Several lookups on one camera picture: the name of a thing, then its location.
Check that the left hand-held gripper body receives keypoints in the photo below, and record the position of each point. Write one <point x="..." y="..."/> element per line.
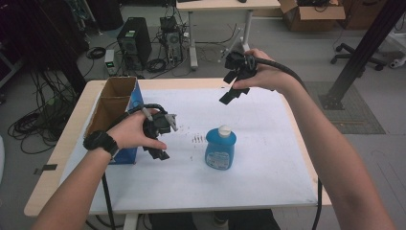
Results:
<point x="158" y="124"/>

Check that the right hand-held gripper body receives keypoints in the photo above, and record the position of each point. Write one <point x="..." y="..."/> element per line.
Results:
<point x="242" y="64"/>

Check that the person's left hand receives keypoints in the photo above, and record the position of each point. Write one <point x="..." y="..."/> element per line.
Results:
<point x="130" y="134"/>

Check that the person's right hand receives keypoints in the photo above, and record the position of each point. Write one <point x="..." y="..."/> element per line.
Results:
<point x="271" y="76"/>

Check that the blue cardboard box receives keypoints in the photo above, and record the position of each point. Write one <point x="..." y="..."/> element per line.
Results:
<point x="110" y="105"/>

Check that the blue bottle with white cap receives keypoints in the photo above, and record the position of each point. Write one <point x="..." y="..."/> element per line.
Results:
<point x="220" y="150"/>

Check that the black wristwatch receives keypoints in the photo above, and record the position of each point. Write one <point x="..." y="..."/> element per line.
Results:
<point x="100" y="141"/>

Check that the white background desk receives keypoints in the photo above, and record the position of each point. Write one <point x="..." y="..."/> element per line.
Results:
<point x="223" y="4"/>

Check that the open computer case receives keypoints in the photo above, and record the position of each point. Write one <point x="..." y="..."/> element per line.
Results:
<point x="172" y="40"/>

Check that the white table mat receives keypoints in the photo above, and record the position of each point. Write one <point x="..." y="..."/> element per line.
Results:
<point x="261" y="159"/>

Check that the white table leg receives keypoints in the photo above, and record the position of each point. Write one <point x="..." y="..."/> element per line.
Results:
<point x="130" y="222"/>

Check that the small white power unit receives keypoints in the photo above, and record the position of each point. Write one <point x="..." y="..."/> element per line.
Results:
<point x="110" y="62"/>

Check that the black computer tower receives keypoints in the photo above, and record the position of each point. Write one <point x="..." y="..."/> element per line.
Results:
<point x="135" y="41"/>

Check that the open brown cardboard box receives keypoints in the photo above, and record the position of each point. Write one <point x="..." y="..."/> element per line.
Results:
<point x="314" y="16"/>

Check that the black tape strip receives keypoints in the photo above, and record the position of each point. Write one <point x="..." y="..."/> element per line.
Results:
<point x="48" y="168"/>

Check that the black office chair base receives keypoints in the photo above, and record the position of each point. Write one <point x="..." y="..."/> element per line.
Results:
<point x="357" y="57"/>

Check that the grey floor mat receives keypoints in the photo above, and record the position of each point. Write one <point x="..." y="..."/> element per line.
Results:
<point x="357" y="118"/>

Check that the brown wooden cabinet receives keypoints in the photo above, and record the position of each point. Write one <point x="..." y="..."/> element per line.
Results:
<point x="364" y="14"/>

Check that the black metal stand post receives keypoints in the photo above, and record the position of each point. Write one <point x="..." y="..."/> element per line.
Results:
<point x="367" y="41"/>

